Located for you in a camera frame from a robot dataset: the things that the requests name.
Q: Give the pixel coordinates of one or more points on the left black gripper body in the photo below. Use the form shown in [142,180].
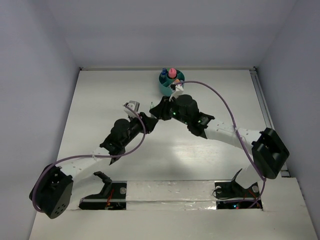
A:
[135,127]

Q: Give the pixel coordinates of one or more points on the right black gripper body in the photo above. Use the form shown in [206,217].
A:
[170,109]

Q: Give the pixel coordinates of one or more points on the blue cap white pen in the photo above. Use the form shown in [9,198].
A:
[163,74]

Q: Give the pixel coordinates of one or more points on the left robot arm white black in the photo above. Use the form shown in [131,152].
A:
[53,190]

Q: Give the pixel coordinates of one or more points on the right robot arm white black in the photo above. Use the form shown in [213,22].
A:
[265,148]

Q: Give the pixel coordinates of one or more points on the teal round organizer container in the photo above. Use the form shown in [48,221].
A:
[164,85]

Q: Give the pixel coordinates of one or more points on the pink topped centre tube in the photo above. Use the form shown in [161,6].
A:
[172,73]

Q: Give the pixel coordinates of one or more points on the foil covered front board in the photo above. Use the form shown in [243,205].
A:
[181,195]

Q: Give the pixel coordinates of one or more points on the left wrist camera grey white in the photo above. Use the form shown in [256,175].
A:
[131,108]

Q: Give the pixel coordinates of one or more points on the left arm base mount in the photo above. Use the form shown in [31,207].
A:
[112,195]

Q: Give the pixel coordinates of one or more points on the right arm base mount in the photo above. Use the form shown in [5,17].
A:
[231,196]

